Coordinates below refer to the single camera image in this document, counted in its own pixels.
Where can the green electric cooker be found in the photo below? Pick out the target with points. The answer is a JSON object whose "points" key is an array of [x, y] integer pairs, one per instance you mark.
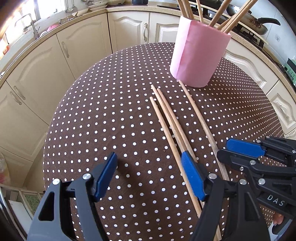
{"points": [[290, 69]]}

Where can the wooden chopstick seven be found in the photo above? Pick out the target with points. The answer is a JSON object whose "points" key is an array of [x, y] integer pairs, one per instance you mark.
{"points": [[207, 132]]}

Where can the wooden chopstick six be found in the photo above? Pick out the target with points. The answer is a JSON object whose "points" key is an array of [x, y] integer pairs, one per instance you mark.
{"points": [[240, 16]]}

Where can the stacked white dishes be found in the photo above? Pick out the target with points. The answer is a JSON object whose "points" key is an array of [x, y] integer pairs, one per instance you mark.
{"points": [[98, 5]]}

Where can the wooden chopstick one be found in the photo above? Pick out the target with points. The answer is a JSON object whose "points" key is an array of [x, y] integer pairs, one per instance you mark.
{"points": [[182, 8]]}

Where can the black gas stove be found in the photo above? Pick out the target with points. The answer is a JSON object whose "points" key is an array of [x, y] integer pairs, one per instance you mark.
{"points": [[240, 28]]}

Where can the pink paper cup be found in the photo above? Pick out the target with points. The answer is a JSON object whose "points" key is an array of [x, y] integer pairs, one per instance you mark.
{"points": [[197, 52]]}

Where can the dark blue kettle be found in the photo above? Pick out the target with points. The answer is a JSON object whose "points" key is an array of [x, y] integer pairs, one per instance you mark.
{"points": [[140, 2]]}

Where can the wooden chopstick five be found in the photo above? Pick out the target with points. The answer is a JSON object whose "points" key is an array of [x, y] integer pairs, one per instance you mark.
{"points": [[235, 16]]}

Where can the brown polka dot tablecloth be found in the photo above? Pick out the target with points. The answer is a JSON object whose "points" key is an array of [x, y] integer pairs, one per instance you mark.
{"points": [[107, 109]]}

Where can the wooden chopstick three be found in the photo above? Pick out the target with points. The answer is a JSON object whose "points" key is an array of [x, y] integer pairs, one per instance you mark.
{"points": [[200, 11]]}

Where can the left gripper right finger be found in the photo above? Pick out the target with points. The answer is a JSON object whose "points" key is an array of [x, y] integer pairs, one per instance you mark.
{"points": [[245, 220]]}

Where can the wooden chopstick ten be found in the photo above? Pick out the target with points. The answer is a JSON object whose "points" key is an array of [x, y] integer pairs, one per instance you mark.
{"points": [[177, 157]]}

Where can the wooden chopstick eight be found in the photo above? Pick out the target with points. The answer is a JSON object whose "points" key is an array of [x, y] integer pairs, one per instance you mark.
{"points": [[178, 127]]}

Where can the lower cream cabinets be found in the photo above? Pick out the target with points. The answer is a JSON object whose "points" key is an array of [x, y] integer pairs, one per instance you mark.
{"points": [[35, 83]]}

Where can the chrome sink faucet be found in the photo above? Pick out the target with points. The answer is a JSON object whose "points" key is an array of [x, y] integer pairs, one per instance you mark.
{"points": [[26, 22]]}

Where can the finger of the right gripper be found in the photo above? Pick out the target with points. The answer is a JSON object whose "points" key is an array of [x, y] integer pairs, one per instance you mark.
{"points": [[254, 169], [273, 148]]}

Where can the wooden chopstick two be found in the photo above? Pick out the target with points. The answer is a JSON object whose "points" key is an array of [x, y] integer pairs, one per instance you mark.
{"points": [[188, 9]]}

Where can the wooden chopstick nine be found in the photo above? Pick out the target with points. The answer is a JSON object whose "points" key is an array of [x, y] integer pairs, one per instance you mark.
{"points": [[165, 111]]}

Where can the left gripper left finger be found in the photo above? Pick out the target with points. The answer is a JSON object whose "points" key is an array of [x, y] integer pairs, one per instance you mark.
{"points": [[53, 220]]}

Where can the steel wok black handle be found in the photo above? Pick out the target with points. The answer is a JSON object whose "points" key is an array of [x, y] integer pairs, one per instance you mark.
{"points": [[256, 24]]}

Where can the red bowl in sink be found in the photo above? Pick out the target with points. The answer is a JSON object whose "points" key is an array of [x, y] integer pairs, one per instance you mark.
{"points": [[52, 27]]}

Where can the person right hand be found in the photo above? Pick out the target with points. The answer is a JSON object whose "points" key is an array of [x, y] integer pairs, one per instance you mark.
{"points": [[277, 218]]}

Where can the wooden chopstick four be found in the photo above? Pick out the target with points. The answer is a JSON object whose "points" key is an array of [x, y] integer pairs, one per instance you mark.
{"points": [[222, 8]]}

